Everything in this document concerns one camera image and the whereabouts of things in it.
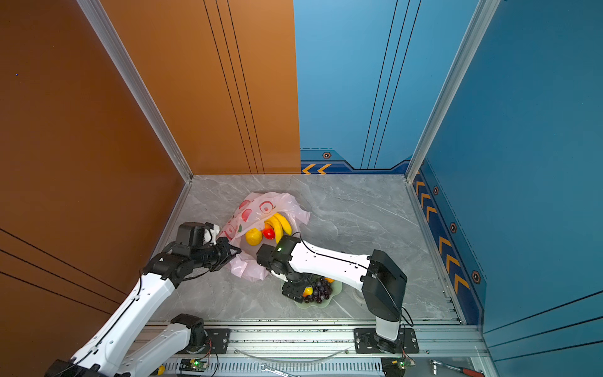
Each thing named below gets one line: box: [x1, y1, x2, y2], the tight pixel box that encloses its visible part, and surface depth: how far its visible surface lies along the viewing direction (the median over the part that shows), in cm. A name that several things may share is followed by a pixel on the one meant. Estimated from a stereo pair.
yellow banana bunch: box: [263, 212, 293, 244], surface depth 97 cm
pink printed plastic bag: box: [217, 191, 311, 281], surface depth 91 cm
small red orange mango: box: [263, 227, 276, 241], surface depth 97 cm
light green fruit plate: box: [294, 280, 343, 309], surface depth 78 cm
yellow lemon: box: [244, 227, 264, 246], surface depth 94 cm
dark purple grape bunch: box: [303, 277, 333, 304], surface depth 77 cm
